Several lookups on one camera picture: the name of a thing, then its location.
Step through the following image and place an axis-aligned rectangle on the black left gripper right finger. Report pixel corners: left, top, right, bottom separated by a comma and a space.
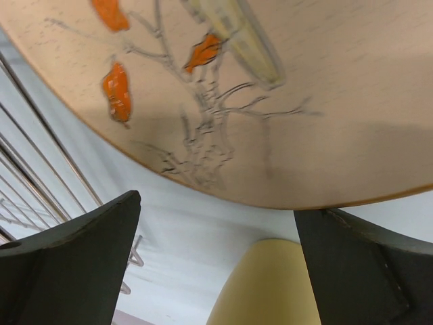
294, 209, 432, 324

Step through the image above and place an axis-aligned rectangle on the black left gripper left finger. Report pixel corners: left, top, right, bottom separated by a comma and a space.
1, 190, 141, 325

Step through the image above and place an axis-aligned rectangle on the metal wire dish rack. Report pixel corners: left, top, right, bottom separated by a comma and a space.
0, 50, 143, 295

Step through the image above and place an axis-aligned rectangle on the beige bird pattern plate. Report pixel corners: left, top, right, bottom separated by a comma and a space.
1, 1, 432, 209

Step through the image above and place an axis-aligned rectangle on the yellow mug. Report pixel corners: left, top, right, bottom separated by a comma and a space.
207, 239, 321, 325

